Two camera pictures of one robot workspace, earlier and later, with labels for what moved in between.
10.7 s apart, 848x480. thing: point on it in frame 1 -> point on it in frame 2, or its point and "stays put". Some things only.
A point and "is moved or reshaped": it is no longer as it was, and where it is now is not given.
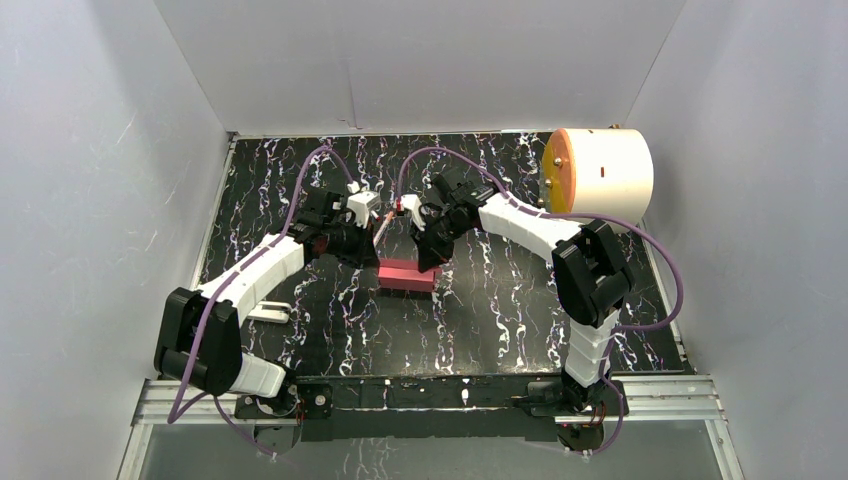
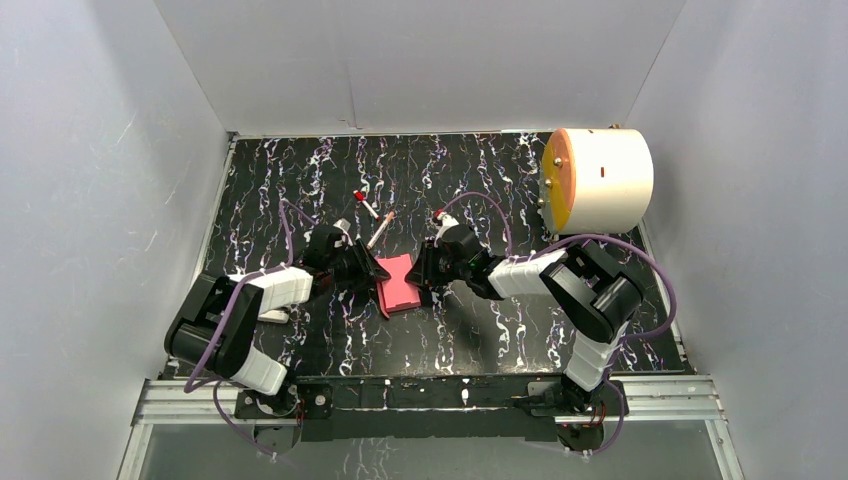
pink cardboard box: (405, 274) is moved or reshaped
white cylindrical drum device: (605, 170) stays put
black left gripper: (357, 237) -> (354, 266)
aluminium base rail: (648, 395) stays put
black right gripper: (429, 253) -> (423, 268)
